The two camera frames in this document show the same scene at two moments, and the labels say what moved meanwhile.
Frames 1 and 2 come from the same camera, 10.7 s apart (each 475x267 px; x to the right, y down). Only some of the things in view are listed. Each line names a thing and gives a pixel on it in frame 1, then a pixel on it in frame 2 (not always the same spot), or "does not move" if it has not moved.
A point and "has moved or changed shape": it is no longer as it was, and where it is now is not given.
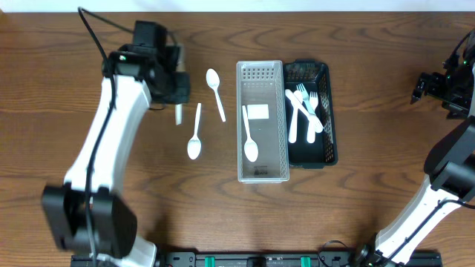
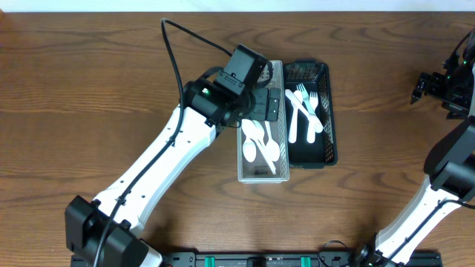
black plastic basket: (316, 77) does not move
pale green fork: (305, 96) does not move
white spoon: (293, 129) does not move
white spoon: (178, 114) has moved or changed shape
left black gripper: (179, 90) -> (266, 104)
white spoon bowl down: (194, 147) has moved or changed shape
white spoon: (251, 149) does not move
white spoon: (213, 78) has moved or changed shape
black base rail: (271, 259) does not move
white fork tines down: (318, 126) does not move
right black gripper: (461, 105) does not move
